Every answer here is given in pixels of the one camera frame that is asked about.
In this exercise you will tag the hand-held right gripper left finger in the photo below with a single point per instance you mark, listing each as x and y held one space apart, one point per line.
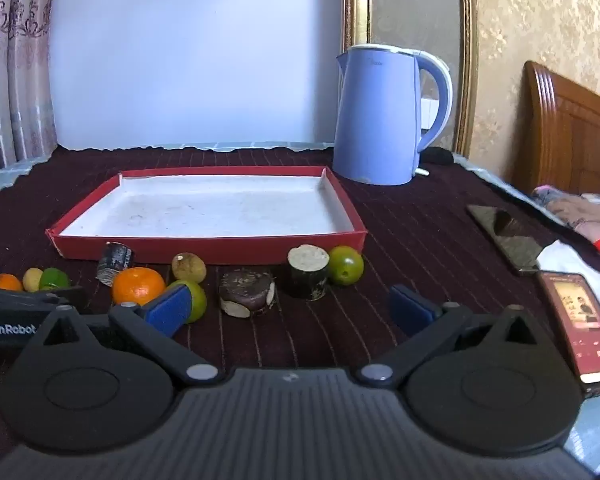
170 310

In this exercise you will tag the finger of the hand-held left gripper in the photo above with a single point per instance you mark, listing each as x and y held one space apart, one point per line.
25 301

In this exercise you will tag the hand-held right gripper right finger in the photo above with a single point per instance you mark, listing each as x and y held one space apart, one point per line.
410 307

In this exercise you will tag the small yellow fruit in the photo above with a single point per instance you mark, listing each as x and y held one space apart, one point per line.
32 280

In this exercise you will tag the small orange tangerine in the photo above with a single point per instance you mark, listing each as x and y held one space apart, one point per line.
7 282

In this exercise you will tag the green tomato with stem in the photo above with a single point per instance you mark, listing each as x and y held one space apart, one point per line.
198 305

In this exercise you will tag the bright green cut citrus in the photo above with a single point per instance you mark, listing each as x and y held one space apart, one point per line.
55 279

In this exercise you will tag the large orange tangerine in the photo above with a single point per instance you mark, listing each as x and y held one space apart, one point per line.
137 285

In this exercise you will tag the brown round fruit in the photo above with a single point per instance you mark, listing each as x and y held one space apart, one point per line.
189 267

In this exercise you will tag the small dark sugarcane piece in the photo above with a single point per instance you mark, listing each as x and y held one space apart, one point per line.
114 260

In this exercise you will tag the knobby dark sugarcane piece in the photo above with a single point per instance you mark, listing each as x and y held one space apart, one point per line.
245 290

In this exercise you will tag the red cardboard tray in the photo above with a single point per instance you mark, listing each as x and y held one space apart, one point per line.
205 210

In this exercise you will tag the thick dark sugarcane segment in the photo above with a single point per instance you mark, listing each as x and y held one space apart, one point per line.
307 275

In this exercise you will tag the dark maroon striped cloth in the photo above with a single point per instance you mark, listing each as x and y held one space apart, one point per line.
405 220

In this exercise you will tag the dark tablet device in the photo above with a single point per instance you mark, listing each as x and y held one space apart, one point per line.
510 240

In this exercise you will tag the black kettle base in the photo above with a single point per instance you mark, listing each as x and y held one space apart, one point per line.
437 155

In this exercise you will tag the white cloth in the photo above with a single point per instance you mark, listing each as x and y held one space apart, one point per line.
570 265

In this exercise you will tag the red smartphone with lit screen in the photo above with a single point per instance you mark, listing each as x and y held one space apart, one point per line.
577 325

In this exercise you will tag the blue electric kettle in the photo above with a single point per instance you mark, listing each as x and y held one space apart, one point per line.
375 120

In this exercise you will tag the pink patterned bedding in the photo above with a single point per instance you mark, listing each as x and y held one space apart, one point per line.
580 215

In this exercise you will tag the pink patterned curtain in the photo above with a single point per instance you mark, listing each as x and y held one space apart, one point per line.
10 60

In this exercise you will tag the wooden headboard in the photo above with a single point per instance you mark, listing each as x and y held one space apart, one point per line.
570 135

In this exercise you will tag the white wall socket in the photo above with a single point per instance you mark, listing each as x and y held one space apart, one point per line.
427 112

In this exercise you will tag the gold framed wall panel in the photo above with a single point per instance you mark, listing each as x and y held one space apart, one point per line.
467 60

